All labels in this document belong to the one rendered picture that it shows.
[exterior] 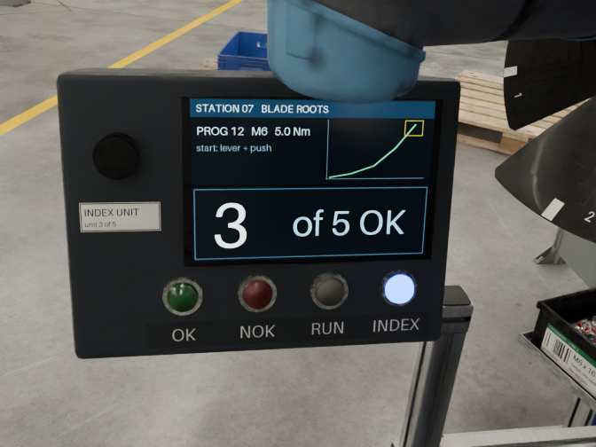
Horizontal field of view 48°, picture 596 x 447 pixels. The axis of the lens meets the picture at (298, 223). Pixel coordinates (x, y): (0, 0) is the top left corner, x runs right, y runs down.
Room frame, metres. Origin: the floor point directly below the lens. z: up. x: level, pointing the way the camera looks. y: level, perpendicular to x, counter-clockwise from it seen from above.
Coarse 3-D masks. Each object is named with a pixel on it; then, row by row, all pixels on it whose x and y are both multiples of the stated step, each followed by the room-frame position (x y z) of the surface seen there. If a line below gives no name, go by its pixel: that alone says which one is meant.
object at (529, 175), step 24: (576, 120) 0.97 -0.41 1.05; (528, 144) 0.97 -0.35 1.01; (552, 144) 0.95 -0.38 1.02; (576, 144) 0.94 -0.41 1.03; (504, 168) 0.96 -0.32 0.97; (528, 168) 0.94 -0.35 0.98; (552, 168) 0.93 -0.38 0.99; (576, 168) 0.91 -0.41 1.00; (528, 192) 0.91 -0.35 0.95; (552, 192) 0.90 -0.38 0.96; (576, 192) 0.89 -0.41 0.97; (576, 216) 0.86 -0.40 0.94
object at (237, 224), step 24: (192, 192) 0.38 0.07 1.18; (216, 192) 0.38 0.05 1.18; (240, 192) 0.38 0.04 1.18; (264, 192) 0.39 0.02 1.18; (192, 216) 0.37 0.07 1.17; (216, 216) 0.38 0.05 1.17; (240, 216) 0.38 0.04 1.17; (264, 216) 0.38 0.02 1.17; (192, 240) 0.37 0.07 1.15; (216, 240) 0.37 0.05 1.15; (240, 240) 0.38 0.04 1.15; (264, 240) 0.38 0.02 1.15
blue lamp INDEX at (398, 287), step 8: (392, 272) 0.39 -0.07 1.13; (400, 272) 0.39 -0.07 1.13; (408, 272) 0.39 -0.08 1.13; (384, 280) 0.39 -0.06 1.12; (392, 280) 0.38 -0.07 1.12; (400, 280) 0.38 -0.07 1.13; (408, 280) 0.39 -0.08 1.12; (384, 288) 0.38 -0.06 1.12; (392, 288) 0.38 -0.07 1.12; (400, 288) 0.38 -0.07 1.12; (408, 288) 0.38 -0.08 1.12; (416, 288) 0.39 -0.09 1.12; (384, 296) 0.38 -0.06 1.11; (392, 296) 0.38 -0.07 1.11; (400, 296) 0.38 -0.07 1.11; (408, 296) 0.38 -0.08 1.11; (392, 304) 0.38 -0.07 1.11; (400, 304) 0.38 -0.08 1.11
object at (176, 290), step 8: (176, 280) 0.36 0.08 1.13; (184, 280) 0.36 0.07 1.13; (192, 280) 0.36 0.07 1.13; (168, 288) 0.36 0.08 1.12; (176, 288) 0.36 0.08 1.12; (184, 288) 0.36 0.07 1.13; (192, 288) 0.36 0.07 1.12; (200, 288) 0.36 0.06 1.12; (168, 296) 0.35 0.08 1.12; (176, 296) 0.35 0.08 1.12; (184, 296) 0.35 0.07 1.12; (192, 296) 0.35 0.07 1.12; (200, 296) 0.36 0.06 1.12; (168, 304) 0.35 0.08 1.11; (176, 304) 0.35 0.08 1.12; (184, 304) 0.35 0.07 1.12; (192, 304) 0.35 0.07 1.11; (176, 312) 0.35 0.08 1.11; (184, 312) 0.36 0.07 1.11
